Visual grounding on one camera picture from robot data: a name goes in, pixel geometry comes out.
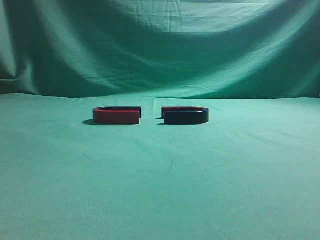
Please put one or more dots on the blue-fronted horseshoe magnet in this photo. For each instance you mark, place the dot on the blue-fronted horseshoe magnet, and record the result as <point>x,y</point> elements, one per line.
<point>184,115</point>

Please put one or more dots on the red-fronted horseshoe magnet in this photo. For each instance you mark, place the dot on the red-fronted horseshoe magnet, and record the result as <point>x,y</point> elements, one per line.
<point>117,115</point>

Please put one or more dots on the green cloth backdrop and cover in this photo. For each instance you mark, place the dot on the green cloth backdrop and cover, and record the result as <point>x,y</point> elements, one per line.
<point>251,173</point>

